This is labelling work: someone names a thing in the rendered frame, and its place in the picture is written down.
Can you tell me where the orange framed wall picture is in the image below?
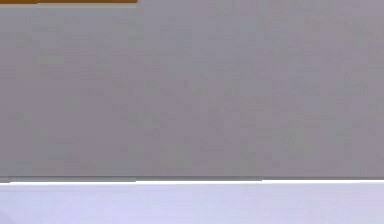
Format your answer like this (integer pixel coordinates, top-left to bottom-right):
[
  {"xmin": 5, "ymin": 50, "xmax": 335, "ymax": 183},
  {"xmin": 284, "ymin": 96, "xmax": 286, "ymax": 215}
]
[{"xmin": 0, "ymin": 0, "xmax": 139, "ymax": 5}]

